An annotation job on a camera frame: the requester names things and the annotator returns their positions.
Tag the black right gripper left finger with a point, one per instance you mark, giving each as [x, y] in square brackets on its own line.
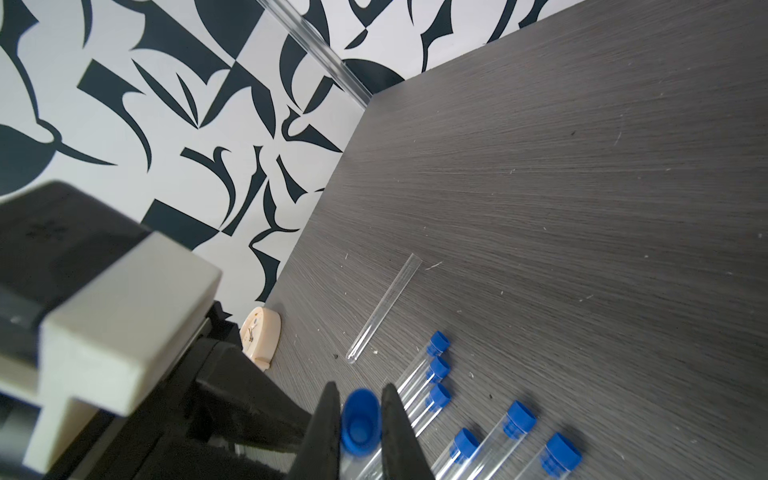
[319, 453]

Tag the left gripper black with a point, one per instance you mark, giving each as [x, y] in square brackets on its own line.
[214, 391]

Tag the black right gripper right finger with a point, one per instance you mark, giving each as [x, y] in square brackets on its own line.
[402, 456]

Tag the test tube with blue stopper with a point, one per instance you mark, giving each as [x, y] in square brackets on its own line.
[426, 407]
[435, 347]
[455, 455]
[502, 441]
[557, 459]
[426, 381]

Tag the beige round toy clock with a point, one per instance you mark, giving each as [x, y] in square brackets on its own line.
[260, 336]

